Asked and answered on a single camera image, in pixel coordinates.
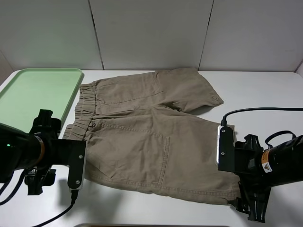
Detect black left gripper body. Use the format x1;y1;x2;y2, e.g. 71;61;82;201
25;109;71;195

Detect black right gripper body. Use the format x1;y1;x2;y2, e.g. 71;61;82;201
234;134;271;222

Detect khaki shorts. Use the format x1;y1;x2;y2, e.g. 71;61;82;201
64;68;240;205

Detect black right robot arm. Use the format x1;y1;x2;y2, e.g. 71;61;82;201
235;131;303;223

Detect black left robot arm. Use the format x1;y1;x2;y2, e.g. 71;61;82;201
0;109;86;195

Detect green plastic tray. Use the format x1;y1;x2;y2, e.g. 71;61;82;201
0;69;83;132

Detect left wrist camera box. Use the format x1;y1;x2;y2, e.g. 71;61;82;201
67;140;86;190

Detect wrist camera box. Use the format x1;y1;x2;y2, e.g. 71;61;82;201
67;140;86;190
216;126;235;173

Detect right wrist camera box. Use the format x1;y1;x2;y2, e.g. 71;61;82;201
216;126;235;173

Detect right black camera cable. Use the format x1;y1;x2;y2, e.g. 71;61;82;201
221;107;303;127

